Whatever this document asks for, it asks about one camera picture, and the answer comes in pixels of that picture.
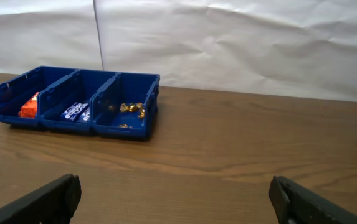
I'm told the orange candy box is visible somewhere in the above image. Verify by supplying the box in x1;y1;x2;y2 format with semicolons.
24;91;40;111
18;101;38;119

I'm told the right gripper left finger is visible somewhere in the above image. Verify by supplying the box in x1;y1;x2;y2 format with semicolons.
0;173;82;224

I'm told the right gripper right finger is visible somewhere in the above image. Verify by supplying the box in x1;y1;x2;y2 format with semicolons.
268;175;357;224

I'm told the blue candy pack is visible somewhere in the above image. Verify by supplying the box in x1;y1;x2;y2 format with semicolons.
77;107;92;124
60;101;90;122

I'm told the blue tray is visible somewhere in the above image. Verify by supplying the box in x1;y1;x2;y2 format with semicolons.
0;65;161;141

